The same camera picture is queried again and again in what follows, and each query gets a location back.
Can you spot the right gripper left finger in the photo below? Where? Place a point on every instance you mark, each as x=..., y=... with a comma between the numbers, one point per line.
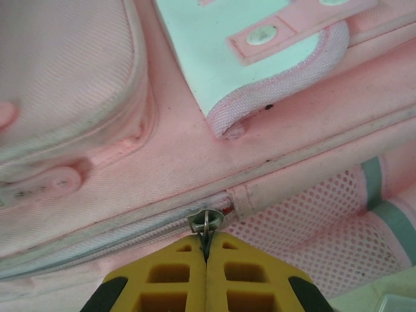
x=169, y=282

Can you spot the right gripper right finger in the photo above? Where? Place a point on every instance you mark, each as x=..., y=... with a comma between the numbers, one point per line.
x=247, y=282

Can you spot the pink school backpack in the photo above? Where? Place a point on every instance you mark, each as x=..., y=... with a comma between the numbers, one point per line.
x=195, y=146

